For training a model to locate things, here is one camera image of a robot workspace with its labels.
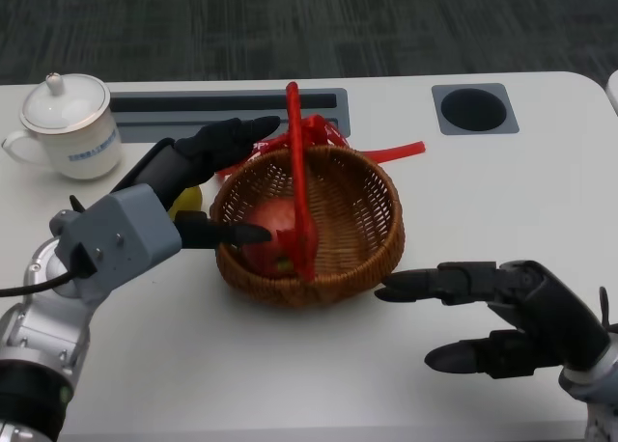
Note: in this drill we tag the white rounded furniture edge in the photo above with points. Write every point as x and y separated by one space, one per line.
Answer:
613 92

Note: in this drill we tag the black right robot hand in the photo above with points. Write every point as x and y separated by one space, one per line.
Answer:
545 307

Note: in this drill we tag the red apple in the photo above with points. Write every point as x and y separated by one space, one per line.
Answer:
270 220

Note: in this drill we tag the white lidded porcelain cup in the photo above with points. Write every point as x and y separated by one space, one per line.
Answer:
82 138

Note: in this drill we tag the red printed ribbon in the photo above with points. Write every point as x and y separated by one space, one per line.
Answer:
324 126

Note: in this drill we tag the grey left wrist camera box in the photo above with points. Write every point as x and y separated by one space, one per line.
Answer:
125 234

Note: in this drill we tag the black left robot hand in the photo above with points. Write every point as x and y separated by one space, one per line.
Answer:
193 157

